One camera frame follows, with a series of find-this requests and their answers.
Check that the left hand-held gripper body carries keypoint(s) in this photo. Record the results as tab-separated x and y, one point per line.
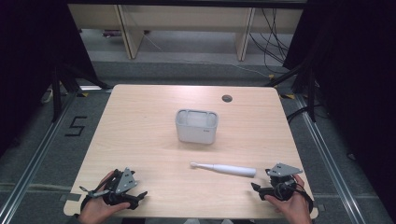
124	182

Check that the aluminium floor rail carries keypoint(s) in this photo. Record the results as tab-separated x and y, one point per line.
34	161
330	161

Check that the beige wooden desk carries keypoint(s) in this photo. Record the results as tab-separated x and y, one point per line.
186	18

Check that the white plastic toothbrush holder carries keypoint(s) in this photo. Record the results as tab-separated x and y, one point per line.
196	130

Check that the black curtain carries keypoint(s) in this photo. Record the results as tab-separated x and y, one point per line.
358	77
31	62

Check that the person's right hand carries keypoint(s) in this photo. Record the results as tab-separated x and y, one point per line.
292	210

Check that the white electric toothbrush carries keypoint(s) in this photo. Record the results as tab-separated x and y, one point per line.
232	169

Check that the person's left hand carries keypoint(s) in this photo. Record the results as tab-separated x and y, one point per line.
96	210

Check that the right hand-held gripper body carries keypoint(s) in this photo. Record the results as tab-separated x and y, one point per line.
281	179

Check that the black metal stand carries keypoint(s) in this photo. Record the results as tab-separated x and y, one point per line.
57	93
311	90

